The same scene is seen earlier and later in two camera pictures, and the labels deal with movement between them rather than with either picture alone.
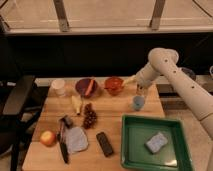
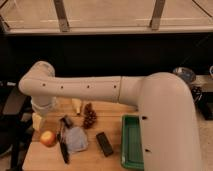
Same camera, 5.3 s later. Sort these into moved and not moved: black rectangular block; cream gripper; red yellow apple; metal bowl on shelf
Moved: cream gripper
Not moved: red yellow apple; black rectangular block; metal bowl on shelf
